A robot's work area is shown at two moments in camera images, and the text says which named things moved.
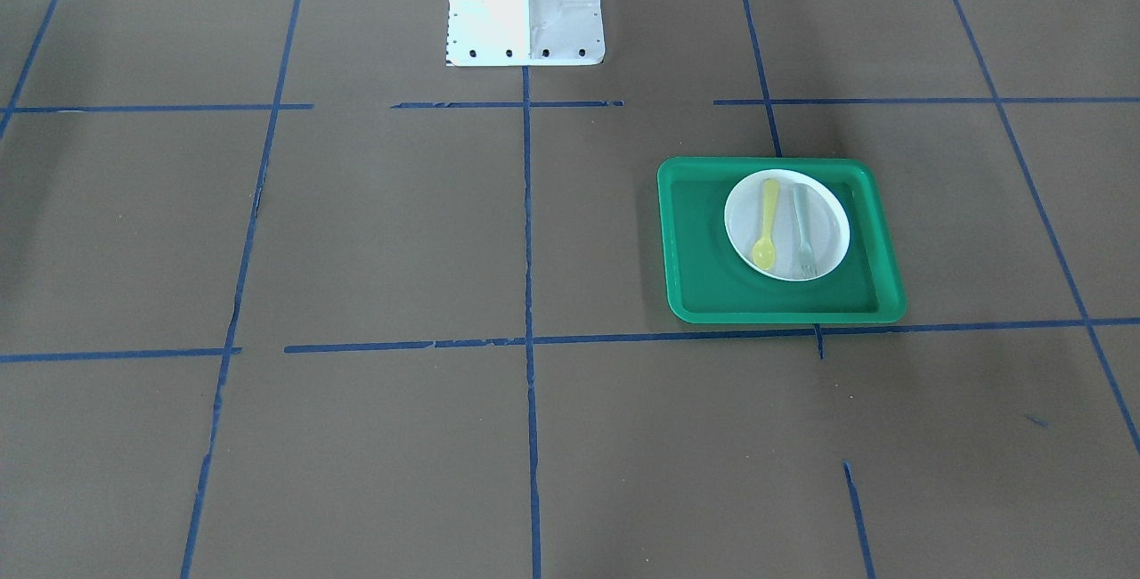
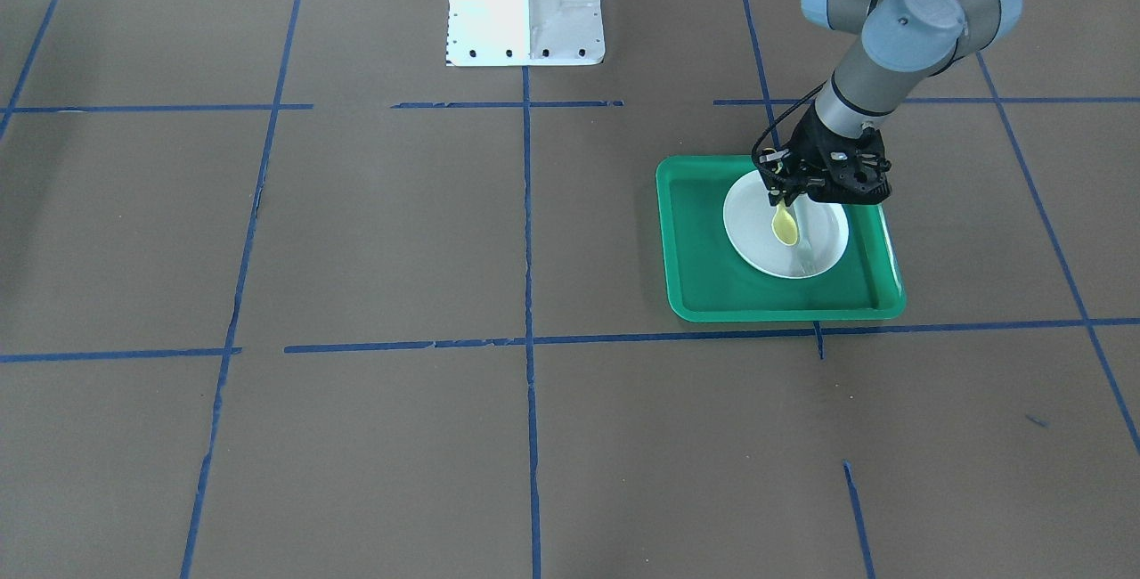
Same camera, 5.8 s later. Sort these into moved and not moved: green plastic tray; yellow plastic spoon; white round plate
Moved: yellow plastic spoon
Not moved: green plastic tray; white round plate
